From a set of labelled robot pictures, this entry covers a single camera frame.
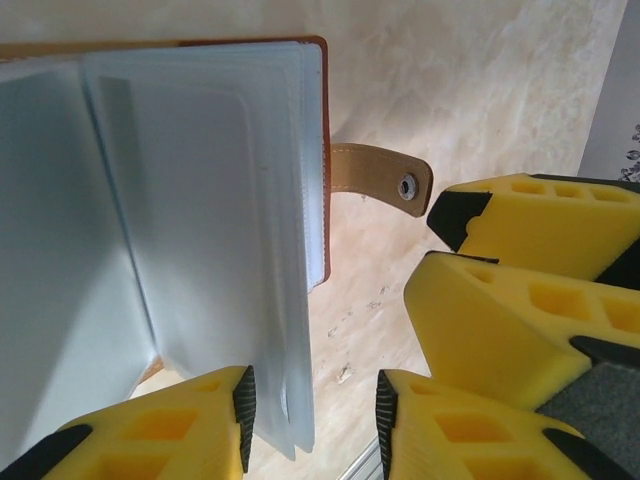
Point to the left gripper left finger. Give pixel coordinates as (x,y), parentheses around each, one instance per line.
(125,440)

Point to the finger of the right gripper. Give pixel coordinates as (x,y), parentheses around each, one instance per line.
(530,225)
(480,325)

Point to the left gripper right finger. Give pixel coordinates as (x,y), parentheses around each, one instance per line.
(450,440)

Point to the brown leather card holder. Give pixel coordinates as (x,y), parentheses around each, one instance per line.
(40,200)

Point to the aluminium mounting rail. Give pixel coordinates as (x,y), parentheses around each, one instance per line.
(362,462)

